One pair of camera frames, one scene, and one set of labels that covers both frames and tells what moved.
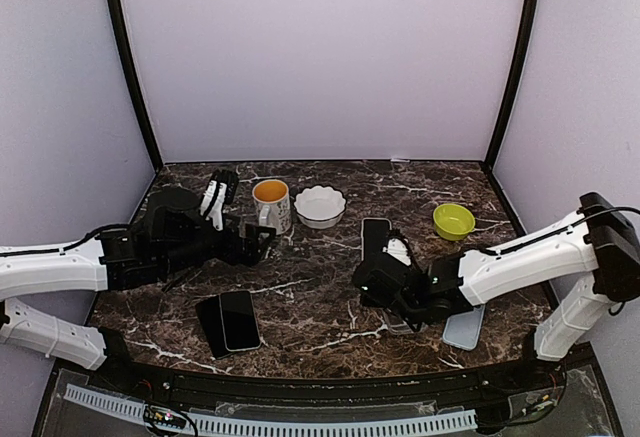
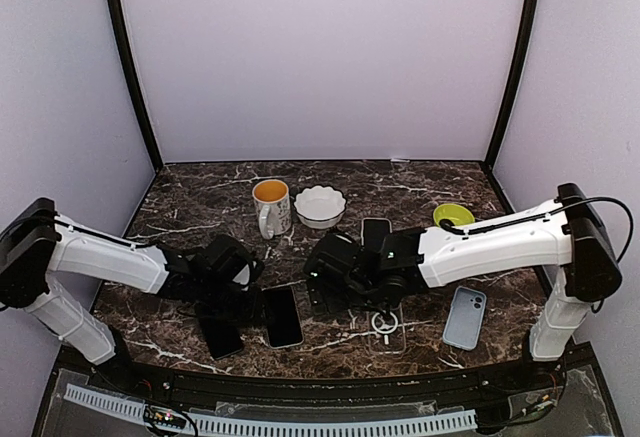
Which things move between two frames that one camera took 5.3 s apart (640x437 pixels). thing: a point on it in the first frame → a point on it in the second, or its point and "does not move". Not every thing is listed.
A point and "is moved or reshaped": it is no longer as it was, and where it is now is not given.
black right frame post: [531, 9] does not move
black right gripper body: [405, 311] → [337, 301]
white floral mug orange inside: [272, 199] does not move
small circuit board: [165, 417] does not move
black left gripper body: [231, 254] → [229, 308]
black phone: [375, 236] does not move
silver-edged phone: [240, 327] → [284, 326]
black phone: [209, 312] does not move
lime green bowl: [453, 222] does not move
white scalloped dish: [320, 207] does not move
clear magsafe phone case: [396, 324] is moved or reshaped
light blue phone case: [462, 330] does not move
